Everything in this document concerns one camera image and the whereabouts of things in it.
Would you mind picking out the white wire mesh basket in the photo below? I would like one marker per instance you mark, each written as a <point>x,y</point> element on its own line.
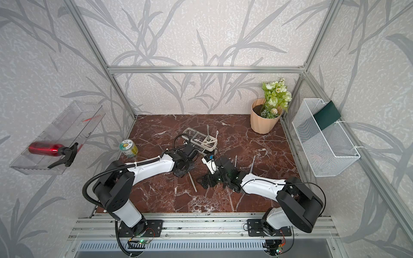
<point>327,146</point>

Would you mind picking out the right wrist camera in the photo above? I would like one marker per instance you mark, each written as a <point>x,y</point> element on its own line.
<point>209,161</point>

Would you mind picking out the small green tin can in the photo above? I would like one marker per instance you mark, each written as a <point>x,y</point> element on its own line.
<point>128,148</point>

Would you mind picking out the green white artificial flowers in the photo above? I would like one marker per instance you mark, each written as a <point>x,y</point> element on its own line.
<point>277,99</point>

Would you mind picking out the beige toothbrush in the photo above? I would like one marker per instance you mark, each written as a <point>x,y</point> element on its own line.
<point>192,182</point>

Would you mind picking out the beige ribbed flower pot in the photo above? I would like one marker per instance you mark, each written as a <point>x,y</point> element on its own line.
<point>258,124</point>

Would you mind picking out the clear plastic wall shelf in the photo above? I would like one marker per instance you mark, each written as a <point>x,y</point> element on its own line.
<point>74,125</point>

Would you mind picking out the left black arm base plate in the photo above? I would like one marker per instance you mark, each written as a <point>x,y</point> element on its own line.
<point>144,228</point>

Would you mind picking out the aluminium mounting rail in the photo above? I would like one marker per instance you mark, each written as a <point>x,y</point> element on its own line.
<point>176,226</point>

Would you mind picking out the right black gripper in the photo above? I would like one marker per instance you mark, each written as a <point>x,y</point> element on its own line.
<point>207,177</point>

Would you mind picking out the red spray bottle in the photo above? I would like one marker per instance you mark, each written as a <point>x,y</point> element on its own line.
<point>44,148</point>

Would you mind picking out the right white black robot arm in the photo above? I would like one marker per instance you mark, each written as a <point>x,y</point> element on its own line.
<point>298,205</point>

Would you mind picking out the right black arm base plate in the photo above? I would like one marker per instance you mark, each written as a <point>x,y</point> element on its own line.
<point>258,227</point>

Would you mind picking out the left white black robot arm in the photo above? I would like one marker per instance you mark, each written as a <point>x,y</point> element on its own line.
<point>111,189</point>

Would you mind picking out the blue grey toothbrush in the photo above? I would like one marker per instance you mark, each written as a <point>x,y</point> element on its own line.
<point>252,165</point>

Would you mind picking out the aluminium frame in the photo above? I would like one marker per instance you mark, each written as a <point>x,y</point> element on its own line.
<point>389,195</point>

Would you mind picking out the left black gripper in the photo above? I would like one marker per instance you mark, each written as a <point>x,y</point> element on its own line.
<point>192,164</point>

